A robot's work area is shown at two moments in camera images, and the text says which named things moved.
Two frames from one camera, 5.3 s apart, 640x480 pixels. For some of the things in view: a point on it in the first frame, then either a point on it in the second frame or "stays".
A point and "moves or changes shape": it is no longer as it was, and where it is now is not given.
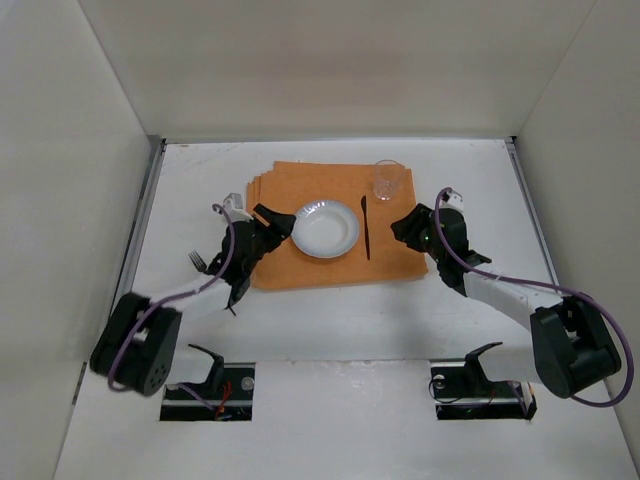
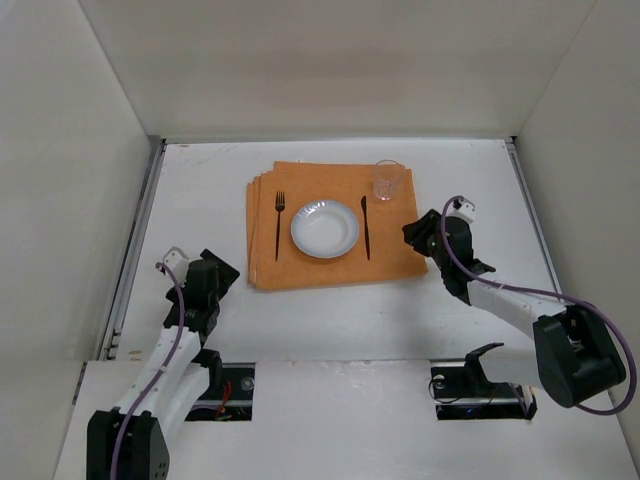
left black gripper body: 260,229 → 220,267
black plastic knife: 363,203 stays
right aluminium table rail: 516,154 stays
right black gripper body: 417,232 stays
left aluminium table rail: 135,240 stays
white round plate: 325,229 stays
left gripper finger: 272,223 → 226,273
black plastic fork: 198,261 moves or changes shape
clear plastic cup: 388,175 stays
